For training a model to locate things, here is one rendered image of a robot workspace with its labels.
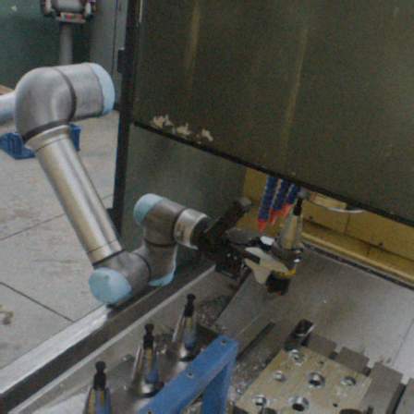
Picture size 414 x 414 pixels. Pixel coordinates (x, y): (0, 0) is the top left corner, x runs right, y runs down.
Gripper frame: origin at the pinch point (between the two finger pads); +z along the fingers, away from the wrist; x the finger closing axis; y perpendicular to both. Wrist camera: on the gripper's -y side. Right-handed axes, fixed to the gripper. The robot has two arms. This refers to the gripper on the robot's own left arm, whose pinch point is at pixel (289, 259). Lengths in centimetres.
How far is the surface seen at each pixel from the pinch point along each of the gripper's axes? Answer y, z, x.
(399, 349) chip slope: 60, 21, -76
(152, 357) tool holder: 6.2, -6.8, 33.3
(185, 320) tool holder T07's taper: 5.4, -7.9, 23.1
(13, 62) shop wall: 97, -456, -334
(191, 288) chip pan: 66, -57, -67
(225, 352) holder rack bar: 11.5, -1.2, 19.0
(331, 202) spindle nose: -17.2, 7.2, 7.5
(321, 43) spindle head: -44, 9, 33
